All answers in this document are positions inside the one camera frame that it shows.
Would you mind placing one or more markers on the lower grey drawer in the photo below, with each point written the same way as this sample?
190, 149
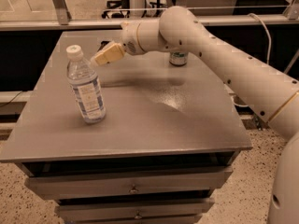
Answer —
106, 212

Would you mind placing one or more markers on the upper grey drawer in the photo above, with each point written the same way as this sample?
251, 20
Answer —
128, 183

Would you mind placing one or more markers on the clear plastic water bottle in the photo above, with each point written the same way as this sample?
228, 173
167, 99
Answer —
85, 85

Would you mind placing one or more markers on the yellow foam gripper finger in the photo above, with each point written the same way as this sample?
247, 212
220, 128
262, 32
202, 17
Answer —
110, 53

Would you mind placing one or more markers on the black office chair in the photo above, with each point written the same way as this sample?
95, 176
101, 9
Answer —
115, 9

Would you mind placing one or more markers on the grey drawer cabinet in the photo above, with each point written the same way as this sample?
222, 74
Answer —
159, 117

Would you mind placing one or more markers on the metal window railing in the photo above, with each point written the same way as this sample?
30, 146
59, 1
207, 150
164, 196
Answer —
86, 14

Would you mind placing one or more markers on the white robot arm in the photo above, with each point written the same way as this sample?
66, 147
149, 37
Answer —
271, 94

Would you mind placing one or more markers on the grey drawer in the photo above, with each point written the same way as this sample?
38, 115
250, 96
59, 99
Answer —
106, 212
128, 183

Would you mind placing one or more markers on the green white soda can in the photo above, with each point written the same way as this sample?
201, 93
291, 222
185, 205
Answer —
178, 58

